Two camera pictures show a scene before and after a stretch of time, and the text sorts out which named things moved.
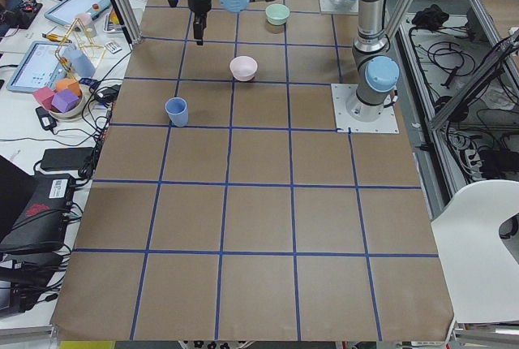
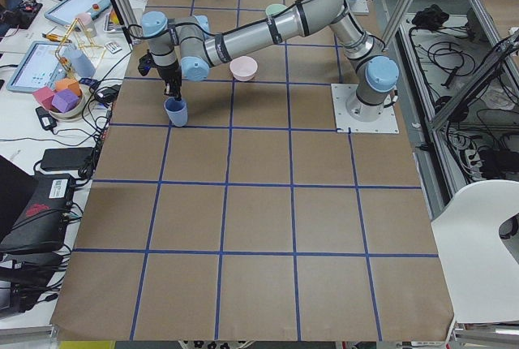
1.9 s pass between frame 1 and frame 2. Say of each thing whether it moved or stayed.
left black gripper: moved
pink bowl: stayed
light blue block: stayed
